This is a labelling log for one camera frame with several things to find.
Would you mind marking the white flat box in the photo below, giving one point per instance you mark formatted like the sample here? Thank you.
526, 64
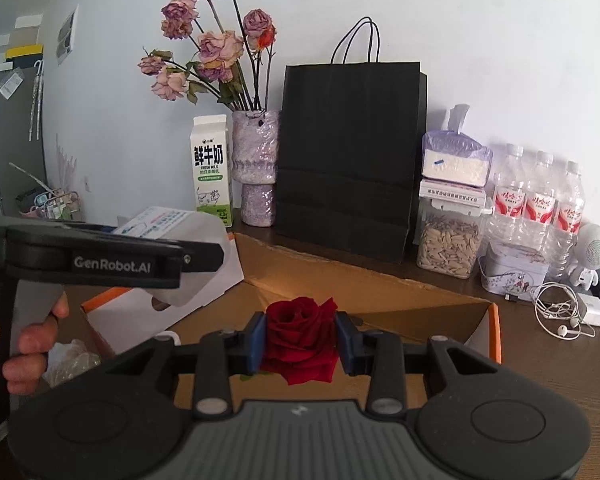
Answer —
452, 191

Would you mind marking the red orange cardboard box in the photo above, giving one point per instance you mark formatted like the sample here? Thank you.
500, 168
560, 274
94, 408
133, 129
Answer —
405, 310

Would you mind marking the dried pink rose bouquet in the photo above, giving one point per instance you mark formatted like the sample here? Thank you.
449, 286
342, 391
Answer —
215, 47

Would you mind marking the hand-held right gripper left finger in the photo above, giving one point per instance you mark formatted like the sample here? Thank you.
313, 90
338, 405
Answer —
258, 342

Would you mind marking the small black plug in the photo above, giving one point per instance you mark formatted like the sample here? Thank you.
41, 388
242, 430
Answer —
516, 299

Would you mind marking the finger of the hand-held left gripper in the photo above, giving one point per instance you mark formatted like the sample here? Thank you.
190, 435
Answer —
202, 257

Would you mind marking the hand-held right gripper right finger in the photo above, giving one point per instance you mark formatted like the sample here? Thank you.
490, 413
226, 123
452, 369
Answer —
342, 344

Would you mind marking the white round speaker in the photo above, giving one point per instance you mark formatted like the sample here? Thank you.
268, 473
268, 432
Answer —
592, 245

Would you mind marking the black paper bag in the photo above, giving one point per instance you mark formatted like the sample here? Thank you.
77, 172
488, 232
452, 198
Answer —
350, 160

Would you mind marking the red rose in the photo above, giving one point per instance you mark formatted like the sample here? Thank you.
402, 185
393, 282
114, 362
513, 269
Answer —
300, 330

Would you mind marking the clear container of seeds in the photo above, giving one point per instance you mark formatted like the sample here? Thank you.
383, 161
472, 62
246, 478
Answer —
447, 245

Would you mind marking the clear hanging strip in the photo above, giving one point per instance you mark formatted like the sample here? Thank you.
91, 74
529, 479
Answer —
36, 100

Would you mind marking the grey refrigerator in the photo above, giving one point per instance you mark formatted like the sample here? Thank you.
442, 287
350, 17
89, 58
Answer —
15, 150

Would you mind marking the crumpled clear plastic bag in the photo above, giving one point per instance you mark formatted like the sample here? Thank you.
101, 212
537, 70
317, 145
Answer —
75, 362

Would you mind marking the person's left hand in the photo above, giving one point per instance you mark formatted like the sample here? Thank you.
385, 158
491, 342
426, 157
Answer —
35, 337

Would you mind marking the yellow black box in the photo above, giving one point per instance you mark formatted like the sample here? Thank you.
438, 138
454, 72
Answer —
25, 45

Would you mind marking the plastic-wrapped tissue pack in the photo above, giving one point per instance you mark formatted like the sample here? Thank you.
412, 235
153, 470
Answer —
455, 165

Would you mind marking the white box with blue print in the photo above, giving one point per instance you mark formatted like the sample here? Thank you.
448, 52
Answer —
155, 220

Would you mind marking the white charger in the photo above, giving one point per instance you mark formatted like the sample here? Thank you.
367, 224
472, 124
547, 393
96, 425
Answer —
594, 311

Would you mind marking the purple bubble-wrapped vase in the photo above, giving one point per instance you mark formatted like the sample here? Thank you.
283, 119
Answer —
255, 160

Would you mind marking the white green milk carton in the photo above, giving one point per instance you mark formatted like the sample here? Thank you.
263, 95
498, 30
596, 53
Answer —
210, 170

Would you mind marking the white printed tin box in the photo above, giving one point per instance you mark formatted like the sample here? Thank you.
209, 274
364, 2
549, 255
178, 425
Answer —
515, 267

